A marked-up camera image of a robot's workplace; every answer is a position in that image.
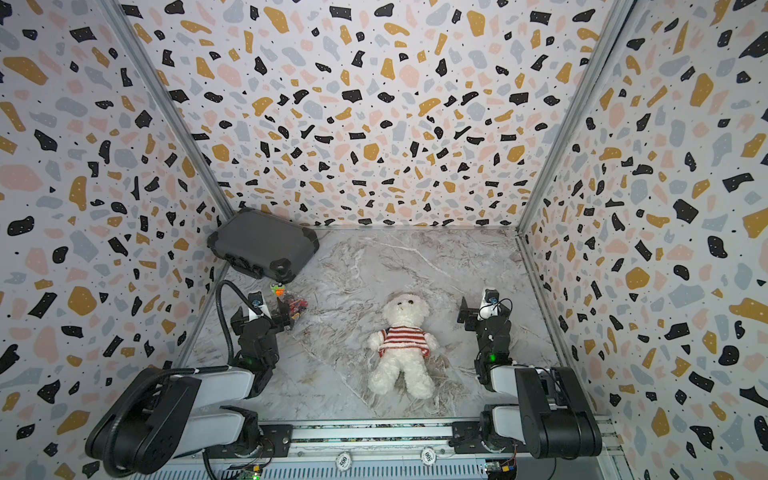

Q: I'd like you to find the white teddy bear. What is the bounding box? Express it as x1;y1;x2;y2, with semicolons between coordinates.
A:
366;293;439;400

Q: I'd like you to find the red white striped sweater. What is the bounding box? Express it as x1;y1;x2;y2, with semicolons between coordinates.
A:
373;326;430;358

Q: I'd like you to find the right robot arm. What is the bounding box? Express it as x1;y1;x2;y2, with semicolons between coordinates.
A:
454;290;603;460

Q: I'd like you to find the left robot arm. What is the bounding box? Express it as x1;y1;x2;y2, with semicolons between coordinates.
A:
85;306;294;478

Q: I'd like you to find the clear bag of small toys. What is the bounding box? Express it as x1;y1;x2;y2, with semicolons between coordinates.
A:
271;283;308;331

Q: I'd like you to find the dark grey hard case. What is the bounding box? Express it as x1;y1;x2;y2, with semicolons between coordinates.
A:
207;207;320;284

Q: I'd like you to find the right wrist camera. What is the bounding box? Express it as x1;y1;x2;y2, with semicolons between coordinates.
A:
478;288;501;320

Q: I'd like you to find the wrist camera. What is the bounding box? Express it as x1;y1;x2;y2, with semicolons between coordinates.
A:
478;288;501;320
247;291;271;321

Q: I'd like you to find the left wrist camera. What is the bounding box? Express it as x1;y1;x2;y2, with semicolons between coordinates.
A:
247;291;271;321

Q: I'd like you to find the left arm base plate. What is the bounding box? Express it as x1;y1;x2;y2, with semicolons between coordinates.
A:
207;424;293;461

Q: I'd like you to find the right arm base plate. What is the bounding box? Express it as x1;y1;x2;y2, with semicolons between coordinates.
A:
448;420;529;455

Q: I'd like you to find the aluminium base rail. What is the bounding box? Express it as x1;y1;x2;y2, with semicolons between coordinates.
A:
150;417;633;479

